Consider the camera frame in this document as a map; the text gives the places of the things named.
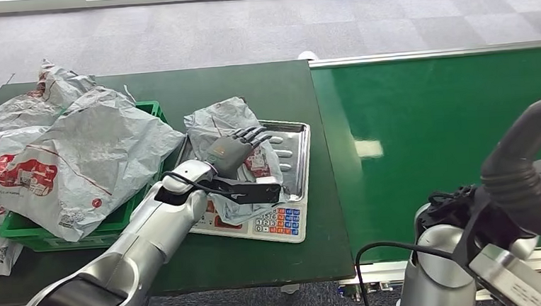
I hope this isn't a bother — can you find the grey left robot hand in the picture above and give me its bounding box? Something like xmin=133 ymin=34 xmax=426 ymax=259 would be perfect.
xmin=202 ymin=124 xmax=277 ymax=181

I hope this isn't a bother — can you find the small grey mailer package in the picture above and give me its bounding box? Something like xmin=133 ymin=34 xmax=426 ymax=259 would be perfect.
xmin=182 ymin=93 xmax=290 ymax=229

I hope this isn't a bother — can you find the green conveyor belt machine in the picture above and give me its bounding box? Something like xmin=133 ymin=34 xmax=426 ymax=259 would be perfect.
xmin=308 ymin=38 xmax=541 ymax=306

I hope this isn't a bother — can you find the electronic scale with steel tray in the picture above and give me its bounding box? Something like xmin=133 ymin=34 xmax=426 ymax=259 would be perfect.
xmin=172 ymin=116 xmax=319 ymax=251

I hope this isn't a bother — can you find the dark green table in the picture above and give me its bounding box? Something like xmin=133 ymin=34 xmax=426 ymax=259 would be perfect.
xmin=0 ymin=57 xmax=358 ymax=306

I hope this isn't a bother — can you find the large grey mailer red print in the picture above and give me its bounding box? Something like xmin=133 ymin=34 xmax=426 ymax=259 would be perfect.
xmin=0 ymin=80 xmax=192 ymax=248

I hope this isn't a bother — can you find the crumpled grey mailer bag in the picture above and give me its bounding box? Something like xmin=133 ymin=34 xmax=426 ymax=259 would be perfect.
xmin=0 ymin=55 xmax=101 ymax=133

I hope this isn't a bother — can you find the green plastic crate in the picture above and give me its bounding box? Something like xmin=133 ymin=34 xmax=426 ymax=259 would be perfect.
xmin=0 ymin=99 xmax=176 ymax=256

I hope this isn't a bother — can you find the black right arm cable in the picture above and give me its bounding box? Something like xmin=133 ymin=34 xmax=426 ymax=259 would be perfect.
xmin=353 ymin=237 xmax=465 ymax=306

